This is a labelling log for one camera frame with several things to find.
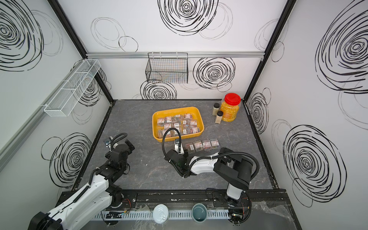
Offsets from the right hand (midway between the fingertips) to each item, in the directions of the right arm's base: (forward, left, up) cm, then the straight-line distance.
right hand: (176, 153), depth 88 cm
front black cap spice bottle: (+27, -29, +6) cm, 40 cm away
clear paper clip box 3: (+6, -14, 0) cm, 15 cm away
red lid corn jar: (+31, -36, +10) cm, 48 cm away
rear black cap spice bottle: (+35, -28, +6) cm, 45 cm away
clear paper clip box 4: (+5, -9, -1) cm, 10 cm away
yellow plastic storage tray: (+26, -6, -1) cm, 27 cm away
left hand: (+1, +31, +9) cm, 32 cm away
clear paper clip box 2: (+6, -19, 0) cm, 20 cm away
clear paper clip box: (+8, -25, -1) cm, 26 cm away
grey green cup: (-30, -14, -1) cm, 33 cm away
